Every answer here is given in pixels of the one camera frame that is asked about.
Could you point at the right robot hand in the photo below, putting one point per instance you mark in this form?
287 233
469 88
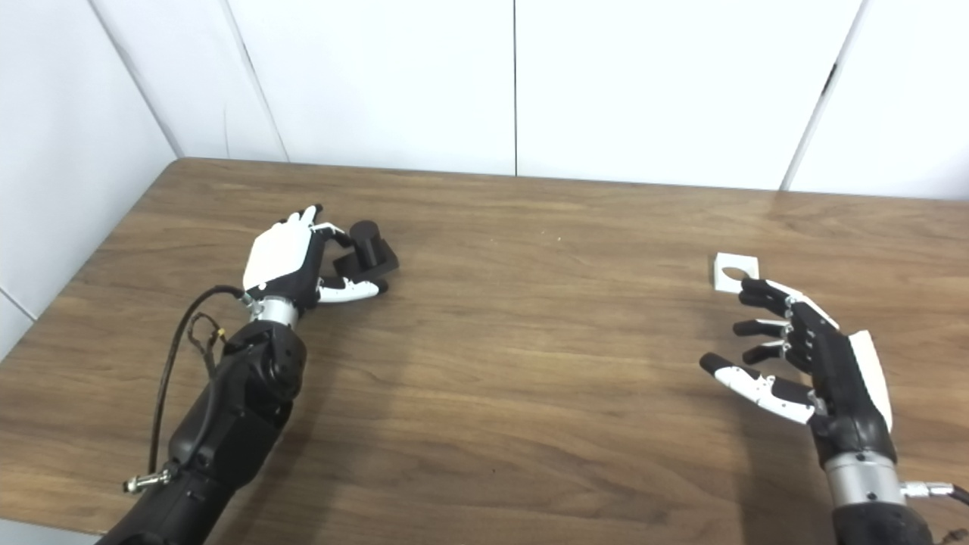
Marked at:
840 363

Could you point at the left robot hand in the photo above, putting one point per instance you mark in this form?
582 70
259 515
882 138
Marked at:
276 253

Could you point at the black peg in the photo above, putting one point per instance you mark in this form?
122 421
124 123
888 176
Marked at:
371 250

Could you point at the white square piece with hole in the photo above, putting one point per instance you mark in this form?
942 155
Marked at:
749 263

